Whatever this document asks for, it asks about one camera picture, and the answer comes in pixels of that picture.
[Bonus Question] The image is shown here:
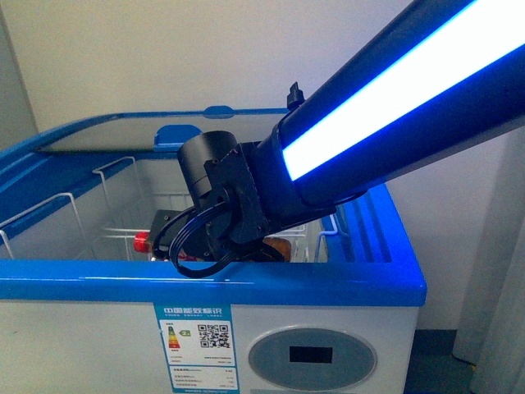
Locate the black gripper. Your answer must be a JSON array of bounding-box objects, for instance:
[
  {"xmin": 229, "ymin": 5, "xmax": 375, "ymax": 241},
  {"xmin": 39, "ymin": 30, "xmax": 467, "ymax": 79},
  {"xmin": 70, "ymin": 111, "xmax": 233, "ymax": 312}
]
[{"xmin": 149, "ymin": 208, "xmax": 263, "ymax": 263}]

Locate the red tea drink bottle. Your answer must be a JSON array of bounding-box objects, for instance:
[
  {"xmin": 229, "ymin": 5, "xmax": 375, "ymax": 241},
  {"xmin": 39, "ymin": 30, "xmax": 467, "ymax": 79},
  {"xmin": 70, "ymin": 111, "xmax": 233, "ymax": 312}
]
[{"xmin": 133, "ymin": 231, "xmax": 292, "ymax": 262}]

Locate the glass sliding freezer lid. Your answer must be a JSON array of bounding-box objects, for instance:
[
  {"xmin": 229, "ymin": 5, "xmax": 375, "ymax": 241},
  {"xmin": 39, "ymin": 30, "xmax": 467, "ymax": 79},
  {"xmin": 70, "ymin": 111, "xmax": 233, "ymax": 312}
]
[{"xmin": 32, "ymin": 105, "xmax": 292, "ymax": 155}]

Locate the blue energy label sticker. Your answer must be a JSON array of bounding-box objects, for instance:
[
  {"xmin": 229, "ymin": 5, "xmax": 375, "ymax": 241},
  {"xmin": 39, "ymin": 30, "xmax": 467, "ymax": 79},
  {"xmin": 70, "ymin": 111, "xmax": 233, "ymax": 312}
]
[{"xmin": 154, "ymin": 304, "xmax": 240, "ymax": 393}]

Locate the white blue chest freezer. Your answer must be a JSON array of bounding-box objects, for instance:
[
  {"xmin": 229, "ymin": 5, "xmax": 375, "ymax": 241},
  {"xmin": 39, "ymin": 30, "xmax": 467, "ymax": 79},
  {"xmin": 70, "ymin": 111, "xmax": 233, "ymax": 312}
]
[{"xmin": 1, "ymin": 126, "xmax": 427, "ymax": 393}]

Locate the grey round control panel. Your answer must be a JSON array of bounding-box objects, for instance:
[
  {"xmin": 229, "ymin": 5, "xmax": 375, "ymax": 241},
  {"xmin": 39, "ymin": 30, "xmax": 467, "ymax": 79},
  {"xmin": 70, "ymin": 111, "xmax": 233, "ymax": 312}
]
[{"xmin": 249, "ymin": 328, "xmax": 377, "ymax": 392}]

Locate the black looped cable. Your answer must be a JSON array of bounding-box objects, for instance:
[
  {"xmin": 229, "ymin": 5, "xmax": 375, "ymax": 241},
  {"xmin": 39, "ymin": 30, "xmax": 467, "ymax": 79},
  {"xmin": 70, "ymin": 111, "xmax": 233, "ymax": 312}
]
[{"xmin": 153, "ymin": 200, "xmax": 247, "ymax": 278}]

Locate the white wire freezer basket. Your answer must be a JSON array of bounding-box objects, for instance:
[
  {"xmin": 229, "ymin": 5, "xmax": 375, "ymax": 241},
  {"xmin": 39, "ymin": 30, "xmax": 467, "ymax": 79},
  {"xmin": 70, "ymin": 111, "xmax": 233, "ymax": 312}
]
[{"xmin": 0, "ymin": 156, "xmax": 341, "ymax": 263}]

